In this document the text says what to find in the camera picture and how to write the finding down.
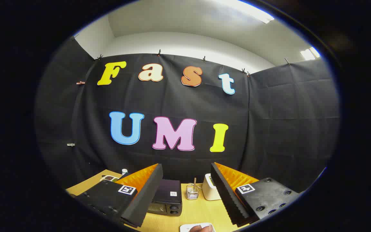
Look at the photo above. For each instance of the black toaster oven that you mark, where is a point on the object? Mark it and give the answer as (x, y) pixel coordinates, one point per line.
(166, 199)

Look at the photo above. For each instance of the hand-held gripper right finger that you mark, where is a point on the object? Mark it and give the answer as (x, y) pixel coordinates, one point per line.
(227, 196)

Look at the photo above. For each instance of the glass toaster oven door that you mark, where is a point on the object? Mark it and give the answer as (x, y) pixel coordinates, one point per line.
(158, 208)

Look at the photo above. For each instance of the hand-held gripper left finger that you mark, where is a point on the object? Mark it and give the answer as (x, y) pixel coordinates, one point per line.
(140, 199)

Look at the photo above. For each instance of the white square plate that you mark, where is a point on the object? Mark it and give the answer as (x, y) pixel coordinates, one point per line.
(185, 228)

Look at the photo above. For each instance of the long ceiling light panel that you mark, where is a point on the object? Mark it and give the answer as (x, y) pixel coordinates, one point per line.
(250, 9)

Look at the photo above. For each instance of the row of black binder clips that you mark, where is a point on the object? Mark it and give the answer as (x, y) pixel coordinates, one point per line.
(159, 52)

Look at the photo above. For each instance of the white plastic appliance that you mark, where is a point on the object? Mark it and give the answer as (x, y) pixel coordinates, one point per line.
(209, 190)

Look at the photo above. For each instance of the small white patterned dish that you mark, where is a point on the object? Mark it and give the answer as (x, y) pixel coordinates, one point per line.
(109, 178)

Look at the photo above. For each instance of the small ceiling light panel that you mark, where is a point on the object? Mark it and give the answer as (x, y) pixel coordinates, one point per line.
(309, 53)

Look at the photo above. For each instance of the small white cap bottle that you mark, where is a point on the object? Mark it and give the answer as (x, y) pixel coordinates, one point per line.
(124, 172)

